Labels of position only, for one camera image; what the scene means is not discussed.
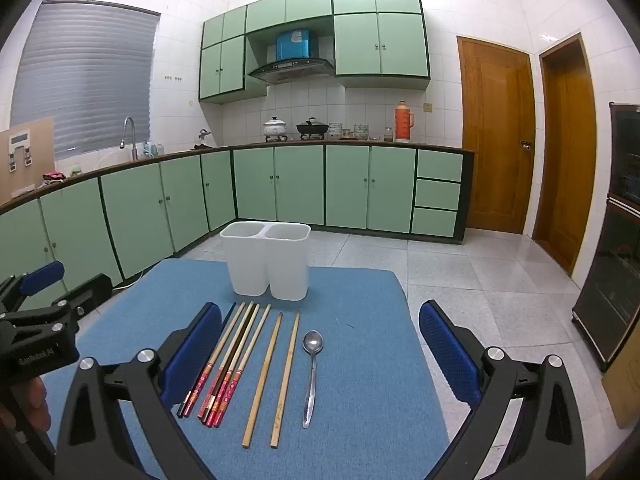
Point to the wide wooden door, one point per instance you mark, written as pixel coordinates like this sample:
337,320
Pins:
495,135

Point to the metal kettle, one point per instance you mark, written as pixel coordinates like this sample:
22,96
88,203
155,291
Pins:
204,137

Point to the orange thermos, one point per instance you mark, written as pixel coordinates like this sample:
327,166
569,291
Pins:
402,122

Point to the person's left hand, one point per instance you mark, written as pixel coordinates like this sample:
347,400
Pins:
27,402

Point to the white cooking pot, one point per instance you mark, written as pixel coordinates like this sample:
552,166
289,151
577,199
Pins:
275,129

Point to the black chopstick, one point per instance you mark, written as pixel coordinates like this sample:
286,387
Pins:
228,316
232,350

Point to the plain bamboo chopstick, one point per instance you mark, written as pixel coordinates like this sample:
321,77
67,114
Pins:
286,380
262,380

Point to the red cloth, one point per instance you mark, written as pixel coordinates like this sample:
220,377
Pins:
53,176

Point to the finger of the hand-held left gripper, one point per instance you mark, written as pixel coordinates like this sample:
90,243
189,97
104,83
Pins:
42,276
92,291

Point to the cardboard box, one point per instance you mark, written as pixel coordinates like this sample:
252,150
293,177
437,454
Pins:
625,395

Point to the metal spoon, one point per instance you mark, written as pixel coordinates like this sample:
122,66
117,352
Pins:
313,344

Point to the narrow wooden door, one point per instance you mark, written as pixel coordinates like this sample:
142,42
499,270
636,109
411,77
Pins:
565,160

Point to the white double utensil holder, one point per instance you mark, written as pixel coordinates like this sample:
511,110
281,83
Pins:
287,265

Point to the grey window blind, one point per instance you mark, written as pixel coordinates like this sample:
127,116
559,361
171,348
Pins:
85,80

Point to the black wok with lid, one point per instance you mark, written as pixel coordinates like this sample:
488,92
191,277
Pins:
312,128

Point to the green wall cabinets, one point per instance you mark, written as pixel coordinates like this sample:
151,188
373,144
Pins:
380,45

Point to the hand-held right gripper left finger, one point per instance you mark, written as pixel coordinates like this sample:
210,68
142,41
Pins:
200,350

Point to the range hood with blue chimney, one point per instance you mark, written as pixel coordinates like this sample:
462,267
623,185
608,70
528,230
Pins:
290,67

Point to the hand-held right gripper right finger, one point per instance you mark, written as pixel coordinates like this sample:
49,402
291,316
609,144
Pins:
445,355

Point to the stacked bowls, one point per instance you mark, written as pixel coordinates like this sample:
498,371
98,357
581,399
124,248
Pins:
335,131

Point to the dish soap bottles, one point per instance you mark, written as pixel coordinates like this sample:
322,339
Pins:
152,149

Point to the cardboard panel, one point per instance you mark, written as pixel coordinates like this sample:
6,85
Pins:
42,145

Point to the black glass-front cabinet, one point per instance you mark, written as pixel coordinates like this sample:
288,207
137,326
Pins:
615,260

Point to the metal kitchen faucet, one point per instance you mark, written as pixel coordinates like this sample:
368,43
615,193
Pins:
133,135

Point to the red patterned wooden chopstick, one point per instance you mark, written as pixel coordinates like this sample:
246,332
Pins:
250,330
241,340
251,350
225,340

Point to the green base cabinets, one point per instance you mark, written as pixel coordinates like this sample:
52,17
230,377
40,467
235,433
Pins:
300,185

